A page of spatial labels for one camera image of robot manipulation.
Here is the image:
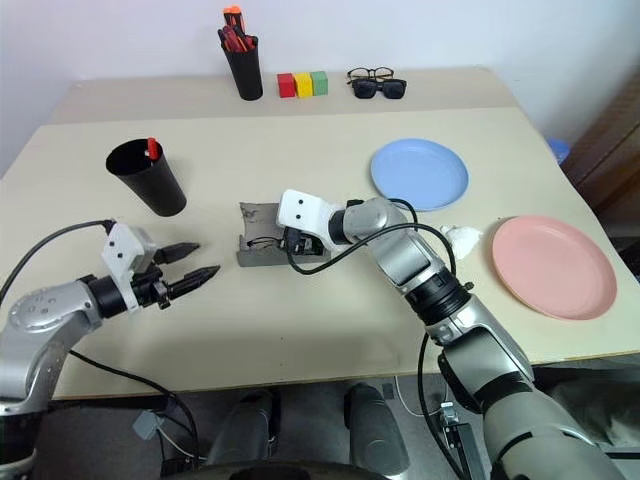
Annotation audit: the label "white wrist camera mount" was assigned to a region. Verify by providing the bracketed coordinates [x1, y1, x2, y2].
[100, 221, 162, 312]
[276, 188, 347, 247]

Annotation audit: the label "dark rounded robot torso edge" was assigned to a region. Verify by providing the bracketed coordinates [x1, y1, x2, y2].
[160, 458, 396, 480]

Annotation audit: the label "light blue plate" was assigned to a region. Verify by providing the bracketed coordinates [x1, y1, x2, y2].
[369, 138, 471, 213]

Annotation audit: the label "grey box on floor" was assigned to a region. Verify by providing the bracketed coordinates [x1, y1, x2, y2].
[131, 408, 167, 442]

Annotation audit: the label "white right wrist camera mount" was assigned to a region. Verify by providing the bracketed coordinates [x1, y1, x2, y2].
[276, 188, 347, 247]

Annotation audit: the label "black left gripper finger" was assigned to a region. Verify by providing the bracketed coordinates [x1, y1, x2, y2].
[166, 264, 222, 302]
[152, 242, 202, 266]

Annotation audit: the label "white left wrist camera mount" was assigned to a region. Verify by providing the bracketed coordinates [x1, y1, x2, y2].
[100, 221, 162, 312]

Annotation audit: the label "black cable under table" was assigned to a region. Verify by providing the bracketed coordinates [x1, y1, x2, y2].
[68, 349, 202, 464]

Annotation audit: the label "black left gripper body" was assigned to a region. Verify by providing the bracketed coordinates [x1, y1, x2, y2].
[130, 264, 171, 310]

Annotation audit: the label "pink plate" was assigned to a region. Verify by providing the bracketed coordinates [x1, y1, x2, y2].
[490, 214, 619, 322]

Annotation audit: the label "black metal bracket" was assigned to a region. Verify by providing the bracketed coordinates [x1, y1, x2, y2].
[439, 399, 487, 480]

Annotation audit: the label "black sunglasses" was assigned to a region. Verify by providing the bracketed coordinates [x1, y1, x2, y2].
[350, 78, 408, 102]

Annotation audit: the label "tall black pen holder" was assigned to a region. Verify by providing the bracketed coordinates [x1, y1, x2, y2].
[217, 29, 265, 102]

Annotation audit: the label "white cable under table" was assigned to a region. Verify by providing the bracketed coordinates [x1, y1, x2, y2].
[393, 373, 447, 417]

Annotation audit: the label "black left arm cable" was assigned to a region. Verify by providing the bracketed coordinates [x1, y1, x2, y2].
[0, 218, 116, 297]

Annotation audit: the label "crumpled white tissue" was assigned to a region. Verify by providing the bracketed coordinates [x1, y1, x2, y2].
[439, 224, 484, 260]

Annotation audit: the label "black tapered cup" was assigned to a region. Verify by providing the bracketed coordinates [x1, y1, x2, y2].
[104, 138, 189, 218]

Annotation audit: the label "dark rounded robot leg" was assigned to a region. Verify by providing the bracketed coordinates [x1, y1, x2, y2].
[203, 387, 282, 471]
[343, 381, 412, 477]

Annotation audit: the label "black cable under right arm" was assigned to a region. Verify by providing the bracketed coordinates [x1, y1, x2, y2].
[416, 331, 469, 480]

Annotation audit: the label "brown wooden cabinet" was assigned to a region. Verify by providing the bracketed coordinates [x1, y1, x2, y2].
[563, 67, 640, 281]

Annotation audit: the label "clear-lens black-framed glasses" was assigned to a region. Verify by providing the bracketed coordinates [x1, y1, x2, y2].
[346, 66, 395, 84]

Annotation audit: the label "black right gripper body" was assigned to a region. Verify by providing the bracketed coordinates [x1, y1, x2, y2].
[281, 226, 326, 257]

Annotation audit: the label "grey open glasses case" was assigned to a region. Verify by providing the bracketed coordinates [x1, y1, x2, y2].
[235, 201, 332, 269]

